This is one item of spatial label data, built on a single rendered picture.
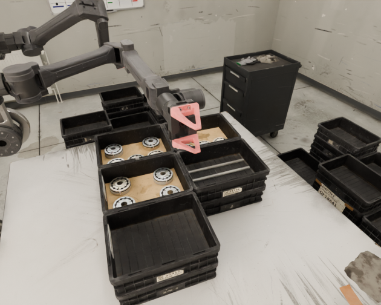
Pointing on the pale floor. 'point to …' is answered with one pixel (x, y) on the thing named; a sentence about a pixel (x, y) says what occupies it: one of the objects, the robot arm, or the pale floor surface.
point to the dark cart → (259, 91)
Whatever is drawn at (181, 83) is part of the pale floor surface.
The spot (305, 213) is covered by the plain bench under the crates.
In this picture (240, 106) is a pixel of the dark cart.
